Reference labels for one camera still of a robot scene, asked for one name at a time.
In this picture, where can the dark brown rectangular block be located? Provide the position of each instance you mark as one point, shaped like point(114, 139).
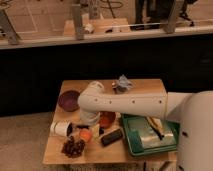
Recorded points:
point(112, 137)

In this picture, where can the yellow banana in tray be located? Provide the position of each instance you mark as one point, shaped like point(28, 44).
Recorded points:
point(157, 126)

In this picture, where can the purple bowl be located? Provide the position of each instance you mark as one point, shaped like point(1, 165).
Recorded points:
point(69, 100)

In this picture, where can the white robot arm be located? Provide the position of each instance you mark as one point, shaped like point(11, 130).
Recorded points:
point(194, 112)

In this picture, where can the wooden table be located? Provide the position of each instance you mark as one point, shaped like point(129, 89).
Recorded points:
point(94, 152)

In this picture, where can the green plastic tray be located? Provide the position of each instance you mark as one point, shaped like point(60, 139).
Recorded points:
point(143, 140)

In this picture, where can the metal railing post middle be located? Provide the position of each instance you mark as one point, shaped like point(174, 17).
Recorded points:
point(77, 20)

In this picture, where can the metal railing post left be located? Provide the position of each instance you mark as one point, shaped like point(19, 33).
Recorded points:
point(8, 28)

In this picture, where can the metal railing post right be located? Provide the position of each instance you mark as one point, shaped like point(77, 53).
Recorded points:
point(170, 25)

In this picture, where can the metal spoon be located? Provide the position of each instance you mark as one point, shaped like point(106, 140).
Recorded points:
point(114, 86)

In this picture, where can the orange red bowl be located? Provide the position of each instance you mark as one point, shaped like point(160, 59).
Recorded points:
point(107, 119)

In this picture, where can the white cup on side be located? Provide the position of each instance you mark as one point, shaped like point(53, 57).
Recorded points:
point(62, 128)

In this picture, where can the metal railing post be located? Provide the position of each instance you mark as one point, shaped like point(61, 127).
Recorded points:
point(77, 20)
point(8, 28)
point(170, 25)

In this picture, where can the orange apple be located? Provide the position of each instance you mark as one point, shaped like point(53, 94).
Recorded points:
point(86, 135)

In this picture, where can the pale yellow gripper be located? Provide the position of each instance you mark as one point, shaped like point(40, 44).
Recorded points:
point(95, 131)

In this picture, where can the crumpled blue grey cloth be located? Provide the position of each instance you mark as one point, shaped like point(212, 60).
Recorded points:
point(123, 84)

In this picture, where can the bunch of brown grapes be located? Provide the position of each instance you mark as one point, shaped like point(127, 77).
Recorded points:
point(72, 148)

